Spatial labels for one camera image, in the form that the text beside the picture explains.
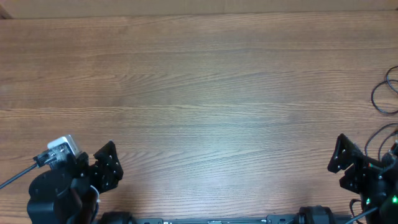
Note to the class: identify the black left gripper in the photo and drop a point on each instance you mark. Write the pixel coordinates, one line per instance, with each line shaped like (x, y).
(107, 172)

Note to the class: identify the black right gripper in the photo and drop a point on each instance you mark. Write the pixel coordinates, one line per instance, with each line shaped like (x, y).
(362, 166)

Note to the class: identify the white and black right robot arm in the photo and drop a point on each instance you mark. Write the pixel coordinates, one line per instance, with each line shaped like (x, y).
(373, 180)

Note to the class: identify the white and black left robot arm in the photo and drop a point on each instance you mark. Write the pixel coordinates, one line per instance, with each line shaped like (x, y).
(68, 192)

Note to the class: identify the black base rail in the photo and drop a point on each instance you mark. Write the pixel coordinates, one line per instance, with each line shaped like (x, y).
(316, 214)

